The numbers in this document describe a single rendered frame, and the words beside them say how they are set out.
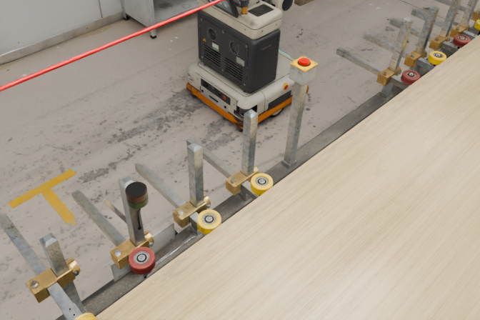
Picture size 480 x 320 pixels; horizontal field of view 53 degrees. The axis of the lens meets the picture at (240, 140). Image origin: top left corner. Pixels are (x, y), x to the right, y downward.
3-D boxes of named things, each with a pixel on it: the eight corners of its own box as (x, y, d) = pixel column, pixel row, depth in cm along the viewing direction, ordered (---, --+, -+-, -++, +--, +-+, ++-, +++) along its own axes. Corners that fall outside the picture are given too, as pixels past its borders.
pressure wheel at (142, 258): (127, 276, 154) (123, 256, 146) (148, 261, 158) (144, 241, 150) (142, 292, 149) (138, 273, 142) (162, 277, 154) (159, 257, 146)
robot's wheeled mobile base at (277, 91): (244, 135, 318) (246, 106, 301) (184, 91, 350) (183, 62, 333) (310, 94, 353) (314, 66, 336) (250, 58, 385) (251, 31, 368)
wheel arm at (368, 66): (335, 55, 250) (336, 48, 247) (338, 53, 252) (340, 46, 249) (407, 93, 228) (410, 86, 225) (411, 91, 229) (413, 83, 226)
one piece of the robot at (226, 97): (235, 111, 312) (236, 101, 306) (195, 83, 333) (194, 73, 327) (238, 109, 313) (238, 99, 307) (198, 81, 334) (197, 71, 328)
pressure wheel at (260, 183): (249, 209, 175) (251, 188, 167) (248, 192, 181) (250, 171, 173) (271, 208, 176) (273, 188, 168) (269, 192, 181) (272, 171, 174)
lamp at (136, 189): (131, 234, 148) (121, 188, 133) (145, 224, 151) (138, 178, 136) (141, 246, 145) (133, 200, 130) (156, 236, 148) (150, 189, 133)
